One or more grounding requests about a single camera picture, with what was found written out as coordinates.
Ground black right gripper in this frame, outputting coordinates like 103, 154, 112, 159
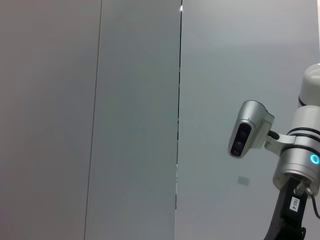
262, 177, 309, 240

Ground right gripper cable with connector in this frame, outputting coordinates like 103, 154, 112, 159
292, 180, 320, 219

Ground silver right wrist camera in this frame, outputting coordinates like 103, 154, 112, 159
227, 99, 276, 159

